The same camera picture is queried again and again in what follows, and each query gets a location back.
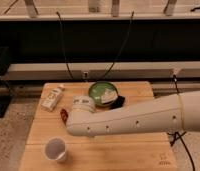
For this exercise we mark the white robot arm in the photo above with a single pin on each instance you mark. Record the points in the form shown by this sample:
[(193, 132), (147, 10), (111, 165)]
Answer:
[(165, 114)]

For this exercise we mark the green bowl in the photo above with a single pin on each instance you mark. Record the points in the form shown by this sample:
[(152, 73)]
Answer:
[(98, 89)]

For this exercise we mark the white block in bowl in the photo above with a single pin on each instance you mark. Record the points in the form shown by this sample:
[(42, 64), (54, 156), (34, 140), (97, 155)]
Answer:
[(108, 97)]

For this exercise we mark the black sponge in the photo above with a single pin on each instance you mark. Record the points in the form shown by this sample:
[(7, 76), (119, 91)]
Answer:
[(118, 103)]

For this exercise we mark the red chili pepper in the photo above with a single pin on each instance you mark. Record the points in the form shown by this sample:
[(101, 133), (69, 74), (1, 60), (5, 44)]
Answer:
[(64, 115)]

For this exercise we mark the white carton bottle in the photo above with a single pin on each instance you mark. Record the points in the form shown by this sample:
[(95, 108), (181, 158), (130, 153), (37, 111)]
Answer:
[(53, 98)]

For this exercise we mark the black box at left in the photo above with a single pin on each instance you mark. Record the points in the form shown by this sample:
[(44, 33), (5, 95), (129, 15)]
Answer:
[(5, 61)]

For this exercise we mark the white wall outlet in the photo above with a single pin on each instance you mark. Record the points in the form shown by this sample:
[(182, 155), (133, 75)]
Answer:
[(85, 75)]

